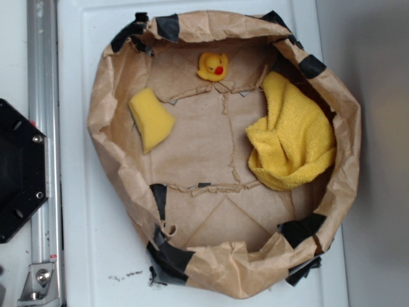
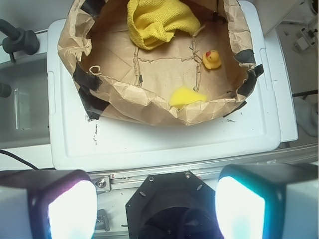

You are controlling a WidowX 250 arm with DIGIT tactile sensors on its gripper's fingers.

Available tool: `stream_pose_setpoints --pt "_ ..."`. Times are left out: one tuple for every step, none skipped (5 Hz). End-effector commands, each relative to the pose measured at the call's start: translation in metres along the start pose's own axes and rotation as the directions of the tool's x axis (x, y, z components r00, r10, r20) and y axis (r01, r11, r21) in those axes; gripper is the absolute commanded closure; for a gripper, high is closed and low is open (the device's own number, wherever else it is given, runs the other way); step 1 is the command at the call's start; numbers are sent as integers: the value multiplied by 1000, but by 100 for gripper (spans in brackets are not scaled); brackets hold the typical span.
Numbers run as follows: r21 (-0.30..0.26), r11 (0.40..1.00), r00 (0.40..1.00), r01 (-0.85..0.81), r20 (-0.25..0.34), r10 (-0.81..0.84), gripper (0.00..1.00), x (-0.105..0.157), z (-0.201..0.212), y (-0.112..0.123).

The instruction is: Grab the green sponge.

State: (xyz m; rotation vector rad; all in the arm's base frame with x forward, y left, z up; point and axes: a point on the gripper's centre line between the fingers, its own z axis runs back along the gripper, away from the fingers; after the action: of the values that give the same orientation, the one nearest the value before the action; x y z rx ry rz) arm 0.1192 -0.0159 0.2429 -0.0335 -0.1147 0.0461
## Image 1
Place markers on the yellow sponge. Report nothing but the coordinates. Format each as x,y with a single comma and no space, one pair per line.
153,120

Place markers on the brown paper bag tray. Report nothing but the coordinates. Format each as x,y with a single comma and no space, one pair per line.
206,220

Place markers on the yellow rubber duck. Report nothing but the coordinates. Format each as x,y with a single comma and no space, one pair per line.
212,66

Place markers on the yellow microfiber cloth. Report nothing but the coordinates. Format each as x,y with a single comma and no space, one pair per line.
295,142

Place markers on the aluminium extrusion rail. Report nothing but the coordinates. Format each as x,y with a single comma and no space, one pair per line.
43,103

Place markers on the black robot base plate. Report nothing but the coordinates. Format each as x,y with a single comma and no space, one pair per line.
23,170

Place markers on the metal corner bracket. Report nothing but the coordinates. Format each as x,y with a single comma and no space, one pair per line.
41,286

